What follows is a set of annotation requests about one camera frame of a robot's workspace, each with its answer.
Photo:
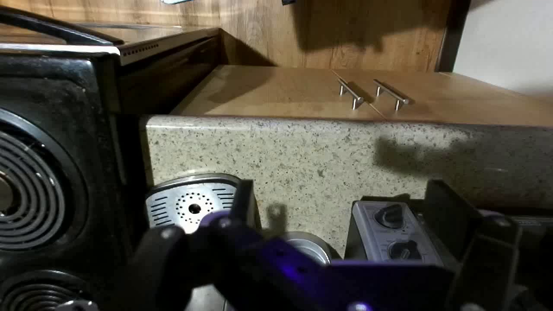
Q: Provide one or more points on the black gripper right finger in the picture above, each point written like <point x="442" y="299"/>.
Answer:
<point x="485" y="259"/>

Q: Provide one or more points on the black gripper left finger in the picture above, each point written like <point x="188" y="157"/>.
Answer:
<point x="167" y="259"/>

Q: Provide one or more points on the silver toaster oven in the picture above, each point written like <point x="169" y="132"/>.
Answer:
<point x="372" y="239"/>

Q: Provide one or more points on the black oven knob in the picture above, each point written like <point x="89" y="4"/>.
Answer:
<point x="405" y="249"/>
<point x="392" y="214"/>

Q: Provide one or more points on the wooden base cabinet door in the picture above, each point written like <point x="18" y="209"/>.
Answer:
<point x="271" y="92"/>
<point x="473" y="100"/>

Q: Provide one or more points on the silver black coffee maker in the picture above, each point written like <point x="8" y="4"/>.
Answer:
<point x="193" y="204"/>

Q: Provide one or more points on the black electric stove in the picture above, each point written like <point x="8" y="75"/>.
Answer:
<point x="53" y="173"/>

